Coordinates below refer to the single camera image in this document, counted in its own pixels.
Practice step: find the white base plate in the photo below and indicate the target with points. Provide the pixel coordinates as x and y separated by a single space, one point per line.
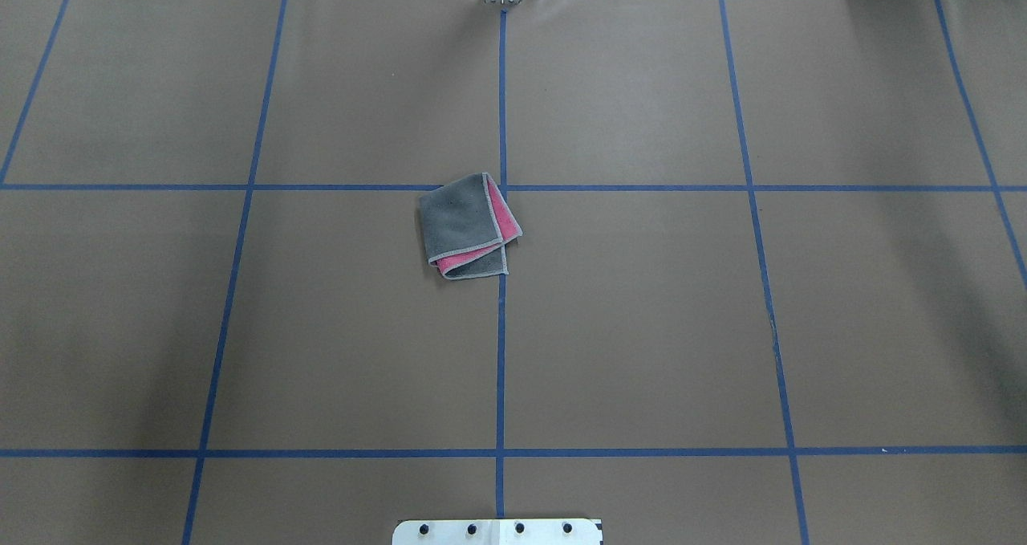
499 531

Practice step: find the pink and grey towel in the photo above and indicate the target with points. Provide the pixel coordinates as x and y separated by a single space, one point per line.
466 226

